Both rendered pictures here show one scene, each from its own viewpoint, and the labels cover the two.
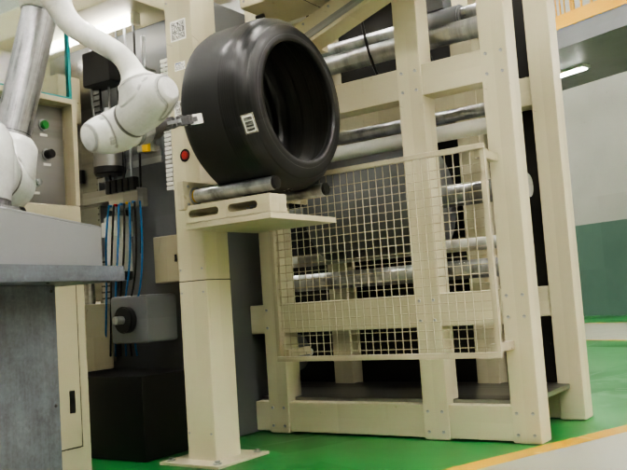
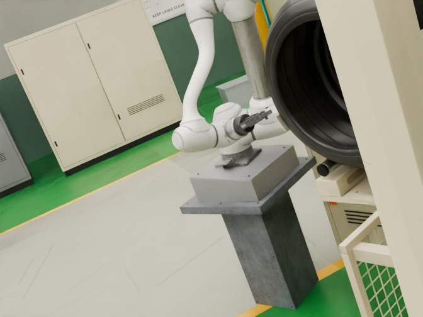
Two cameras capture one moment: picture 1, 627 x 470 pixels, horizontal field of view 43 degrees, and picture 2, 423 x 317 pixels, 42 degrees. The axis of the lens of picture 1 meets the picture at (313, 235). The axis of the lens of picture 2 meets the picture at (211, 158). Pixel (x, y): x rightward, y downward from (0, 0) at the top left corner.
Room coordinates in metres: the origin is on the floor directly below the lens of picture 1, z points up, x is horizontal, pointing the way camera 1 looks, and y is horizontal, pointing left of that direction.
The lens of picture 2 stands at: (2.77, -1.57, 1.56)
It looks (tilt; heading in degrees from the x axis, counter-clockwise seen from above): 16 degrees down; 111
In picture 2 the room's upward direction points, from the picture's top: 21 degrees counter-clockwise
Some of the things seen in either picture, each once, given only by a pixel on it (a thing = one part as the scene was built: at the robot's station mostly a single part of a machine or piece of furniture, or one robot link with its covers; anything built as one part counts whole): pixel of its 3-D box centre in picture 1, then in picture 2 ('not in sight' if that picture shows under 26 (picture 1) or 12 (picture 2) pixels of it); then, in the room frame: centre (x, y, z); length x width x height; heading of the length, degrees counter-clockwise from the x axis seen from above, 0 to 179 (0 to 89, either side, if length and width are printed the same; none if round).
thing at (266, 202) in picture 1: (234, 209); (358, 163); (2.59, 0.25, 0.83); 0.36 x 0.09 x 0.06; 56
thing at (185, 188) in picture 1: (220, 199); not in sight; (2.80, 0.32, 0.90); 0.40 x 0.03 x 0.10; 146
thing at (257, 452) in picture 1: (215, 456); not in sight; (2.83, 0.39, 0.01); 0.27 x 0.27 x 0.02; 56
